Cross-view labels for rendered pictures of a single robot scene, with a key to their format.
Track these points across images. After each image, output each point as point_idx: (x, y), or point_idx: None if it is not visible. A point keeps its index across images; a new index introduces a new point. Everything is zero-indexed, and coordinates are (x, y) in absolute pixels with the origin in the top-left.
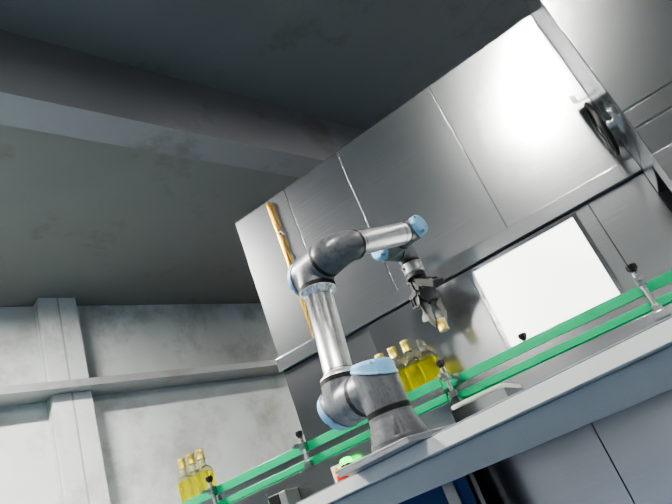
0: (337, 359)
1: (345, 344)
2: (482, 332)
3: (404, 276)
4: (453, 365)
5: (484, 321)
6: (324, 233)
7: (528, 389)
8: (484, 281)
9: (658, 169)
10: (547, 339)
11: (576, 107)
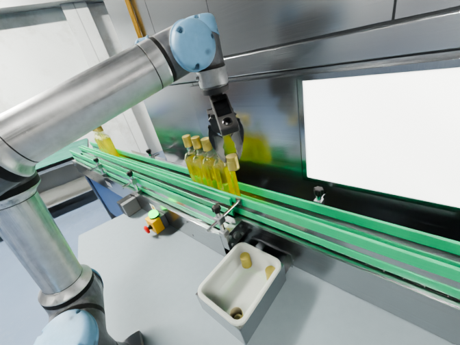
0: (44, 288)
1: (56, 267)
2: (286, 150)
3: (226, 42)
4: (252, 159)
5: (291, 142)
6: None
7: None
8: (311, 100)
9: None
10: (335, 237)
11: None
